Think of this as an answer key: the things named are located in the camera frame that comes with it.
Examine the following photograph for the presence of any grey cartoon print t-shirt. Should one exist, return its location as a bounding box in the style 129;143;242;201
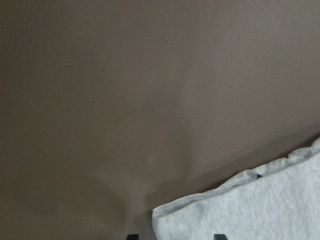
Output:
152;140;320;240

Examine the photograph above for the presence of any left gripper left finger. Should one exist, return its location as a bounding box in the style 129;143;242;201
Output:
126;233;139;240

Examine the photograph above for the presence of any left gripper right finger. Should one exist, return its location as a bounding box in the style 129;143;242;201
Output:
213;234;227;240

